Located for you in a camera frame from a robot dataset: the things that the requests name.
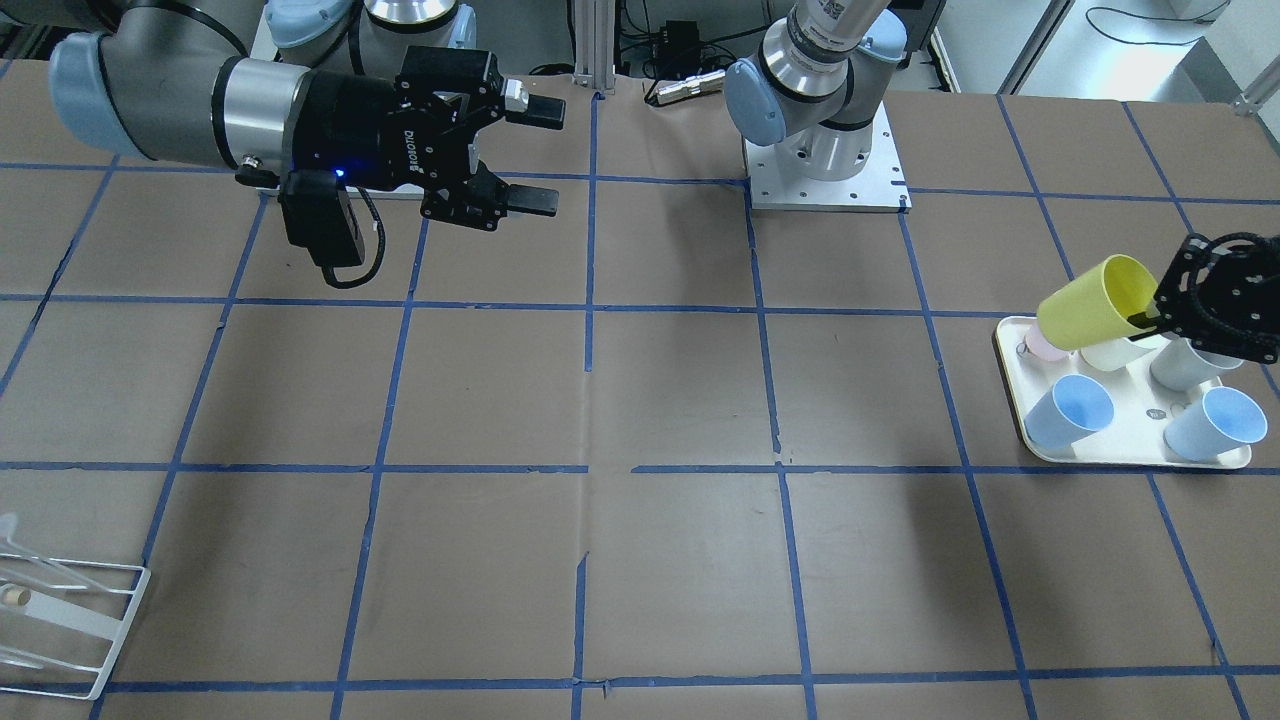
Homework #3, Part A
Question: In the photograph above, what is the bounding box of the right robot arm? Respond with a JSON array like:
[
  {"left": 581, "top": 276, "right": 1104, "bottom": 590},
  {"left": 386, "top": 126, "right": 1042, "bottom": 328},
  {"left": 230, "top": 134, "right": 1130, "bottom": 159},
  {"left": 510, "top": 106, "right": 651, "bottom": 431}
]
[{"left": 49, "top": 1, "right": 564, "bottom": 243}]

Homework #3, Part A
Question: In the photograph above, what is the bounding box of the grey plastic cup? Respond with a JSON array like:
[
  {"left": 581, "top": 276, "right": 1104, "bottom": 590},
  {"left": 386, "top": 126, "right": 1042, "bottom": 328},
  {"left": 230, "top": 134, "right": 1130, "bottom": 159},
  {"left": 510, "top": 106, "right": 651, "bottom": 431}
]
[{"left": 1149, "top": 338, "right": 1244, "bottom": 392}]

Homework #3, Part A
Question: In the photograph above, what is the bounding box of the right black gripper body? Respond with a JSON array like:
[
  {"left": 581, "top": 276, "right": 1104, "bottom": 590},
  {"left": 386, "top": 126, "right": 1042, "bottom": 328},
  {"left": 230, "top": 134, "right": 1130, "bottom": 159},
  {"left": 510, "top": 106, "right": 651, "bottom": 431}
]
[{"left": 291, "top": 47, "right": 509, "bottom": 231}]

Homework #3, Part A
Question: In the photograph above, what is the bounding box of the blue cup near pink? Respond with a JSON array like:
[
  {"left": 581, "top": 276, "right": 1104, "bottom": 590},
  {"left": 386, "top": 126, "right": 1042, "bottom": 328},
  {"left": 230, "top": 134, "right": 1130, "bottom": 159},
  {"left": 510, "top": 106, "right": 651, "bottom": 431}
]
[{"left": 1024, "top": 374, "right": 1115, "bottom": 448}]

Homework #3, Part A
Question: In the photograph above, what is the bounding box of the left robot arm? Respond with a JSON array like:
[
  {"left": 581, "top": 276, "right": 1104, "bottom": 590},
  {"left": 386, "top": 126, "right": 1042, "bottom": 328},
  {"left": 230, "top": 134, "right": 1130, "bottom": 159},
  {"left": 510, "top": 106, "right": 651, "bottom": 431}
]
[{"left": 724, "top": 1, "right": 1277, "bottom": 364}]

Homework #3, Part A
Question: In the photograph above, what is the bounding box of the white wire cup rack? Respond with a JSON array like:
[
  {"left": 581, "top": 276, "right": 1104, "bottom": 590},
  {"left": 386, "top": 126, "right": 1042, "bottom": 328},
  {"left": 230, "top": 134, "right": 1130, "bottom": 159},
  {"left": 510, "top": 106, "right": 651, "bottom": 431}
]
[{"left": 1, "top": 512, "right": 152, "bottom": 702}]

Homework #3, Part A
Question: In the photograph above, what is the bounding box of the cream plastic cup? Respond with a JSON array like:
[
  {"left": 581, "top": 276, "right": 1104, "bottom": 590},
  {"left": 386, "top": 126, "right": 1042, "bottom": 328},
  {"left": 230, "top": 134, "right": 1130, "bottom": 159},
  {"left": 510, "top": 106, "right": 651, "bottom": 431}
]
[{"left": 1080, "top": 334, "right": 1169, "bottom": 372}]

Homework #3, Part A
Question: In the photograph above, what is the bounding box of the pink plastic cup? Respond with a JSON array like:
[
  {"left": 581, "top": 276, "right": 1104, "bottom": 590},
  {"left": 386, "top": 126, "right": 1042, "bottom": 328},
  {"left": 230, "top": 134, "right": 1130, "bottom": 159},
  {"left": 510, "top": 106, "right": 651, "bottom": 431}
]
[{"left": 1024, "top": 325, "right": 1071, "bottom": 363}]

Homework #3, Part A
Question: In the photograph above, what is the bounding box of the cream plastic tray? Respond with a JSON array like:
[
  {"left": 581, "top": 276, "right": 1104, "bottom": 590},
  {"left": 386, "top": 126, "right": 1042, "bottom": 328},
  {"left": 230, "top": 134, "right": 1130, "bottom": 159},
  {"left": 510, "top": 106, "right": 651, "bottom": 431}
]
[{"left": 993, "top": 316, "right": 1253, "bottom": 471}]

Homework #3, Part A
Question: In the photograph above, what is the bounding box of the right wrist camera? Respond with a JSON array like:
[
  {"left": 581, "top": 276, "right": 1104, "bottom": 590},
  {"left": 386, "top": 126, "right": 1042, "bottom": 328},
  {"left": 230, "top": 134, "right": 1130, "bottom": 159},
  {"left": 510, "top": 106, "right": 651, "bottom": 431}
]
[{"left": 279, "top": 169, "right": 365, "bottom": 270}]

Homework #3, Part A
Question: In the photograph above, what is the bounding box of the blue cup near grey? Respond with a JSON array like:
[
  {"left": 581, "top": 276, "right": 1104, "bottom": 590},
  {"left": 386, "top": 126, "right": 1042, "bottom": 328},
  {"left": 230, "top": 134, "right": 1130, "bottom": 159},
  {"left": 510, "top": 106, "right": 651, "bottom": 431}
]
[{"left": 1164, "top": 386, "right": 1268, "bottom": 462}]

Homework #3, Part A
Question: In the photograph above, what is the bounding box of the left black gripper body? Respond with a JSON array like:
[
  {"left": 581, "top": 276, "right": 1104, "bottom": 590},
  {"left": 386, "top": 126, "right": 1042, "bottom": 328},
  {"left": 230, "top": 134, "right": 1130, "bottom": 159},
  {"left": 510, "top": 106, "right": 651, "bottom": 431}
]
[{"left": 1153, "top": 232, "right": 1279, "bottom": 364}]

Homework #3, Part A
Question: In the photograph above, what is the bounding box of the yellow plastic cup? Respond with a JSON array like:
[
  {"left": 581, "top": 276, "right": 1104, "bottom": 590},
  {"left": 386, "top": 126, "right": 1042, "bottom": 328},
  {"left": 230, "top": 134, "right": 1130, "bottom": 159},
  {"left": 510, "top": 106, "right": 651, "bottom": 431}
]
[{"left": 1036, "top": 254, "right": 1158, "bottom": 351}]

